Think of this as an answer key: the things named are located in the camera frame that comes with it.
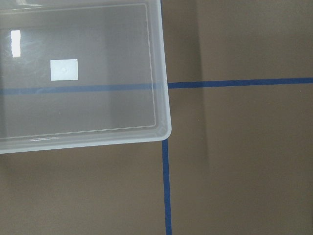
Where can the clear plastic storage box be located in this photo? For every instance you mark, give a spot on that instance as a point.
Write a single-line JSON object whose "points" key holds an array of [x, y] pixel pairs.
{"points": [[78, 73]]}

